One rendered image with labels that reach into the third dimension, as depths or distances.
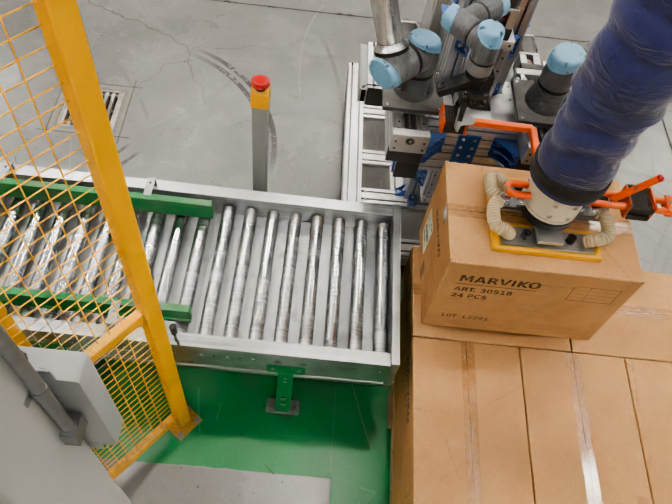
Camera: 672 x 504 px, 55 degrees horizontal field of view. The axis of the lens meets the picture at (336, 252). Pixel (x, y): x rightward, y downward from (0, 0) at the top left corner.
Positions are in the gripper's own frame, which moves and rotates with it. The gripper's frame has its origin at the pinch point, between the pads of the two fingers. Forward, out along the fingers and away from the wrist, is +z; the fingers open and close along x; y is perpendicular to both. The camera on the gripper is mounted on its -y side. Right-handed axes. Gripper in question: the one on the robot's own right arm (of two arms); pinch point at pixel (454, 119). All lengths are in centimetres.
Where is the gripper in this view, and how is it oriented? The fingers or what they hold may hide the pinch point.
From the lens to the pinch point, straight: 212.5
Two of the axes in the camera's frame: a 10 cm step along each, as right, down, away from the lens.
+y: 9.9, 1.0, 0.4
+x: 0.6, -8.3, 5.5
